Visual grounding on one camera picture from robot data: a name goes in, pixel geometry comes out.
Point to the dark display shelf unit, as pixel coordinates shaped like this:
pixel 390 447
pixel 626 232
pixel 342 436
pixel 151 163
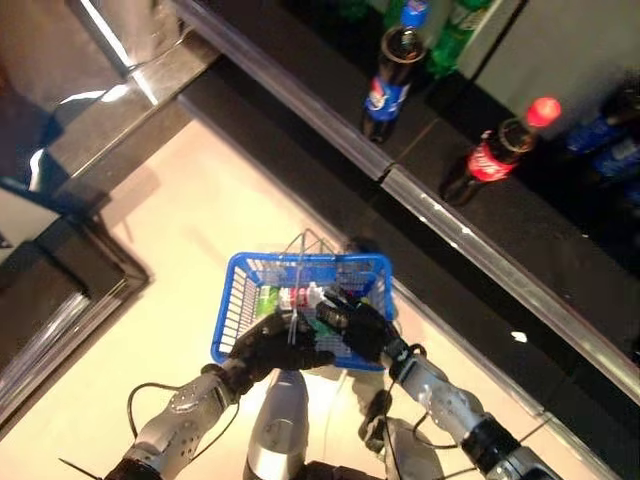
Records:
pixel 75 300

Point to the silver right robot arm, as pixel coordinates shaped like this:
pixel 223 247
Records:
pixel 450 405

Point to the blue plastic shopping basket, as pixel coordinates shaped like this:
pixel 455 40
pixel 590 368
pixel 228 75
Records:
pixel 305 257

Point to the silver left robot leg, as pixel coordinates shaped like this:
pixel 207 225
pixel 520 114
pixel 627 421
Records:
pixel 277 430

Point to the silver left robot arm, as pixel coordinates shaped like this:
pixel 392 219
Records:
pixel 170 430

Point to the green soda can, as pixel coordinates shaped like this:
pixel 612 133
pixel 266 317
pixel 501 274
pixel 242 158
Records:
pixel 267 300

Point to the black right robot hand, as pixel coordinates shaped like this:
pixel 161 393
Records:
pixel 365 332

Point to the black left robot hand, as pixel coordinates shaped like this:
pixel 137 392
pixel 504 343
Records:
pixel 275 350

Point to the glossy dark counter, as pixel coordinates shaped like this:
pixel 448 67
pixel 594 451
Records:
pixel 150 100

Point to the black shelf plinth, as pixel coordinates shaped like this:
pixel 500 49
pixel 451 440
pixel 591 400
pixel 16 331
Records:
pixel 350 190

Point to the Coca-Cola bottle red cap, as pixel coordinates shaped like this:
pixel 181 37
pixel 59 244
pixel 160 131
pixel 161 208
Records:
pixel 492 162

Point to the white paper scrap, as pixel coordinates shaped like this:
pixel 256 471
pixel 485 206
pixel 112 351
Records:
pixel 519 337

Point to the black shelf with clear rail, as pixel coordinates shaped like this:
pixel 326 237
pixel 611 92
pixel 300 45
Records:
pixel 525 225

